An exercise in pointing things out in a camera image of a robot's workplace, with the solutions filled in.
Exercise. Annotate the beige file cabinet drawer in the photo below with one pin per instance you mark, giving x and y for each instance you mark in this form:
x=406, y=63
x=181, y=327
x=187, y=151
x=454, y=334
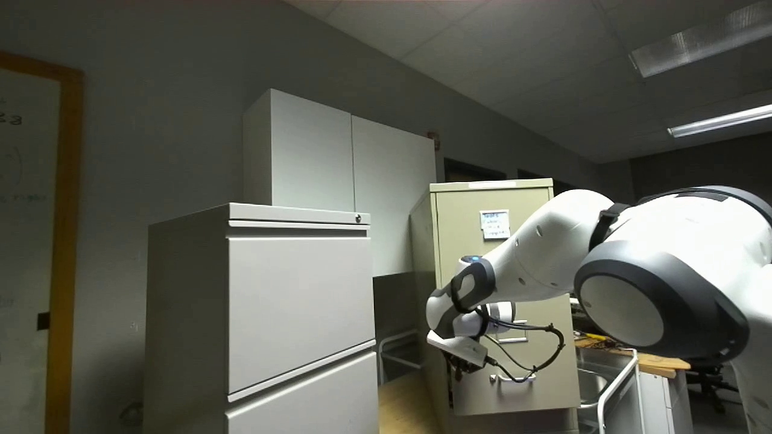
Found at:
x=521, y=389

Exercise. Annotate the grey lateral file cabinet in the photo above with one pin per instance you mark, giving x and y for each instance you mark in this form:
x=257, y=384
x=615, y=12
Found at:
x=267, y=322

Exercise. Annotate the long ceiling light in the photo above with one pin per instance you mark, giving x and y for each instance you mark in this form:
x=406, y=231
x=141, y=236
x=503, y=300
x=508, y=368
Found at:
x=700, y=40
x=719, y=120

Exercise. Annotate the tall white storage cabinet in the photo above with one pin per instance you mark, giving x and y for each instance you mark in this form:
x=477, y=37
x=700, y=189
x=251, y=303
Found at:
x=338, y=160

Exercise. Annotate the white paper label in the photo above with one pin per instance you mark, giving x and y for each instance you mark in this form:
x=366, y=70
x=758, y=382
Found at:
x=495, y=222

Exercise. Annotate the black office chair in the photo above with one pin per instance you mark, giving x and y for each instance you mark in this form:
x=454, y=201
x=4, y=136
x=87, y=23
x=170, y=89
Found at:
x=713, y=376

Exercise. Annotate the wooden table top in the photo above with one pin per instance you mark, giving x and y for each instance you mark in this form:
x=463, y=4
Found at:
x=653, y=362

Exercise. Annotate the white metal tube frame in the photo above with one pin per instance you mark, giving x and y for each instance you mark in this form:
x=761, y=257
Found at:
x=615, y=389

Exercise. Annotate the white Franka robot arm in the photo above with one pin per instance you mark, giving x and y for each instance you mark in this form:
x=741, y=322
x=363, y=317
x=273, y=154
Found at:
x=556, y=242

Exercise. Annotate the beige file cabinet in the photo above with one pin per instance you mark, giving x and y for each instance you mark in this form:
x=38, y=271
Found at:
x=459, y=231

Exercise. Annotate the wood framed whiteboard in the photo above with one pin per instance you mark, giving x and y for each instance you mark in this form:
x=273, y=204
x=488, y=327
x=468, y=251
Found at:
x=33, y=242

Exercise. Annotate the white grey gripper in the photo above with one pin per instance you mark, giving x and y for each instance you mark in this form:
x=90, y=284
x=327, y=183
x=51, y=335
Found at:
x=454, y=334

